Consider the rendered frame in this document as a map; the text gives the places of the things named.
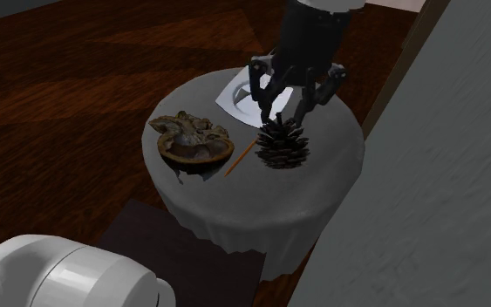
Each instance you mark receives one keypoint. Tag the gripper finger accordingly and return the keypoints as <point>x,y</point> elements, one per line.
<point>257,91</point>
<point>323,91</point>

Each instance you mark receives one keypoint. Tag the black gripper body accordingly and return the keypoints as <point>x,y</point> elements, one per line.
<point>309,40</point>

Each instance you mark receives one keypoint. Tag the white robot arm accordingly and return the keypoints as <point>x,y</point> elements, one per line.
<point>62,276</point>

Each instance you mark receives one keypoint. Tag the white square plate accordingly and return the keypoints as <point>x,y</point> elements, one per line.
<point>237,100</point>

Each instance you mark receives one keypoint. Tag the dark brown pine cone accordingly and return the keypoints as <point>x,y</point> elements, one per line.
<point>282,144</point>

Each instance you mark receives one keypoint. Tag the orange pencil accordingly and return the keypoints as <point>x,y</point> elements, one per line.
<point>240,158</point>

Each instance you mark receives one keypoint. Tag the brown cracked shell bowl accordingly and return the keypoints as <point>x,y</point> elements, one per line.
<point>194,142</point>

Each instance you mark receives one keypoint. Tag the round table with grey cloth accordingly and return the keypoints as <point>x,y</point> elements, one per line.
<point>253,200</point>

